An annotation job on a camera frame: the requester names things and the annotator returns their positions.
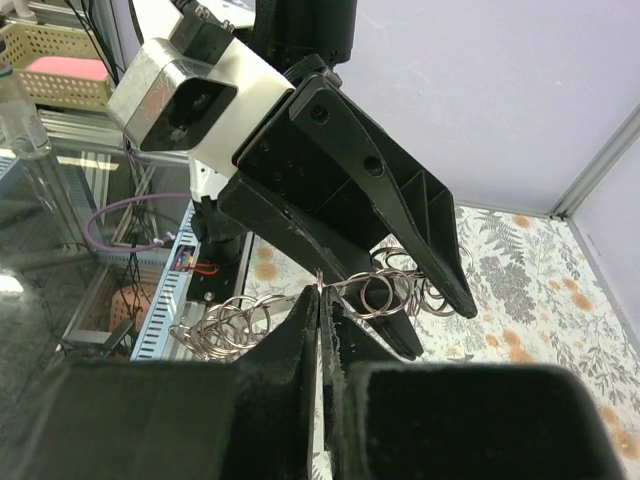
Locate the clear plastic bottle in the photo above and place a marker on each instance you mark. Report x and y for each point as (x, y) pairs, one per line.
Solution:
(21, 124)

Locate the left aluminium frame post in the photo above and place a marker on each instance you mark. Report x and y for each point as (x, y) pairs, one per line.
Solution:
(596, 170)

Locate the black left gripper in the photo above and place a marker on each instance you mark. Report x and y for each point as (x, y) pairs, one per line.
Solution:
(301, 37)

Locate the grey slotted cable duct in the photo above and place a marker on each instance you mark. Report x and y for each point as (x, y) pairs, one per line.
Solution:
(170, 292)

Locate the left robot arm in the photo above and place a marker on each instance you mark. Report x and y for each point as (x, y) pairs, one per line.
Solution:
(220, 250)

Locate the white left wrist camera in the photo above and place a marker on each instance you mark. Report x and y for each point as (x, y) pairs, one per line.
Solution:
(194, 87)

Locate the aluminium mounting rail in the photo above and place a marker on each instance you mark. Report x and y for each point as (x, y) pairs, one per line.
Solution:
(79, 132)

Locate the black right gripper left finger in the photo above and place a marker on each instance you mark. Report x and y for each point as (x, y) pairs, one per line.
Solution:
(248, 419)

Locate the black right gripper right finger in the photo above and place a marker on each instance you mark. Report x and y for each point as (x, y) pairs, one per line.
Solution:
(388, 419)

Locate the pink sponge in basket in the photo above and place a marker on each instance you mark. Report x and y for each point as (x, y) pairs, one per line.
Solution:
(90, 69)

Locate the cream perforated storage basket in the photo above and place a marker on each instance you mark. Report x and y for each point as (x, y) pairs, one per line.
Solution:
(24, 43)

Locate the floral table mat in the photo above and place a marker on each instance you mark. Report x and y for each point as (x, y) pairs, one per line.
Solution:
(539, 301)

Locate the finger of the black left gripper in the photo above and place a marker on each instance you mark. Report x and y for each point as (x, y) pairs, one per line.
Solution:
(325, 156)
(374, 295)

